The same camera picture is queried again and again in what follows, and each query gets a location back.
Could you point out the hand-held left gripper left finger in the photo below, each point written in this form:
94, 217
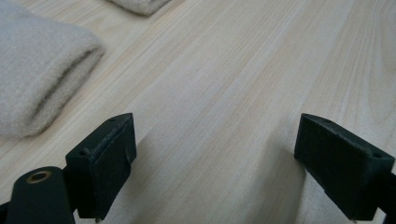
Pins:
106, 165

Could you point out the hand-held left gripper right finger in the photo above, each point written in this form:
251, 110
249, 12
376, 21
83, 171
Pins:
339, 168

